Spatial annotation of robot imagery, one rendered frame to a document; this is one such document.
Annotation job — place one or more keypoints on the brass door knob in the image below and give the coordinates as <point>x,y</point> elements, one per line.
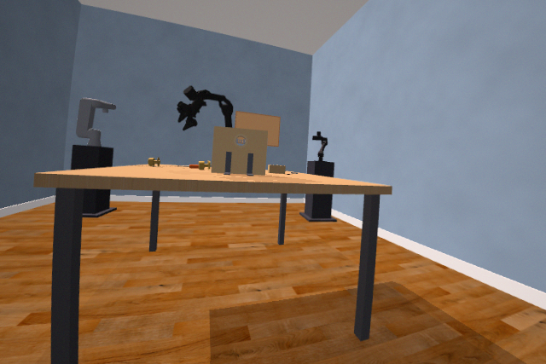
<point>202,165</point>
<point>152,161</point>

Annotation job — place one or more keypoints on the tan wooden door slab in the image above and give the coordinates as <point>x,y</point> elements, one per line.
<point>224,140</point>

